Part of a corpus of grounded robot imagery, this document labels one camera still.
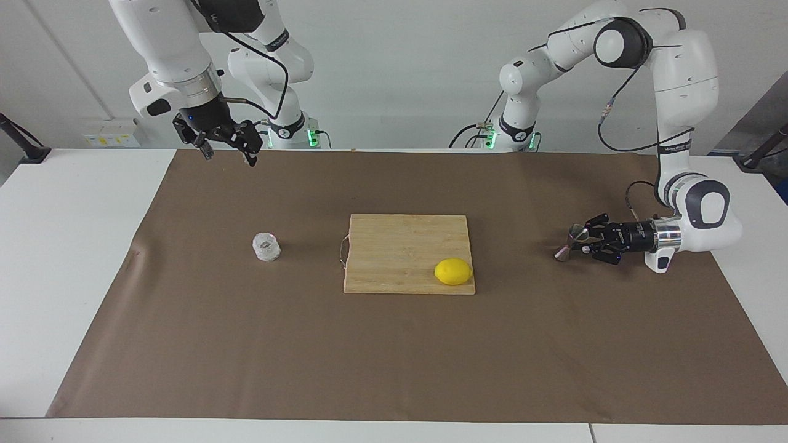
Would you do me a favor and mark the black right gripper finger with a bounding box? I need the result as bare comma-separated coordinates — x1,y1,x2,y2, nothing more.
223,121,264,167
173,116,215,161

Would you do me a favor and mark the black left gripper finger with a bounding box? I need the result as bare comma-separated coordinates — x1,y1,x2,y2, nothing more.
584,213,613,239
580,241,624,266

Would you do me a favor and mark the steel double jigger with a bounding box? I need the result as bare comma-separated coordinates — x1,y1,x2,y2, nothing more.
554,225,589,263

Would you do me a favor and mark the clear textured glass cup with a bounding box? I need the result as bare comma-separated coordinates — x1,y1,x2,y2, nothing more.
252,233,281,263

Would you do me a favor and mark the black clamp stand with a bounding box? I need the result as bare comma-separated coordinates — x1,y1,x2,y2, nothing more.
738,122,788,170
0,113,52,164

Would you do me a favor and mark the yellow lemon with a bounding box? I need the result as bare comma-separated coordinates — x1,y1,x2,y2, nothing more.
434,258,473,286

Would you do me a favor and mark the wooden cutting board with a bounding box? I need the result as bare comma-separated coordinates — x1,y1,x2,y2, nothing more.
339,214,476,296

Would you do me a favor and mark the brown paper table mat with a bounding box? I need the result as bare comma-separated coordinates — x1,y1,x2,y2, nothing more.
46,148,788,425

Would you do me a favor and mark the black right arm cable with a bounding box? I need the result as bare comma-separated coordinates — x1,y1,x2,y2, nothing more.
191,0,290,122

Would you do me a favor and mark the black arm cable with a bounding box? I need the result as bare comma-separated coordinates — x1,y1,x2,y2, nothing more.
191,0,290,122
531,7,695,221

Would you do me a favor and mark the white wall socket box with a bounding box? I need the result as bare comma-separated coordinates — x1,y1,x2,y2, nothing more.
82,118,141,148

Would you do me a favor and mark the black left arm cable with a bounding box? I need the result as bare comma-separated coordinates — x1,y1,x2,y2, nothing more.
531,7,695,221

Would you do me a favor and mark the black base cable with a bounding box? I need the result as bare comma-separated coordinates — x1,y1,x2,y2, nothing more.
448,92,507,149

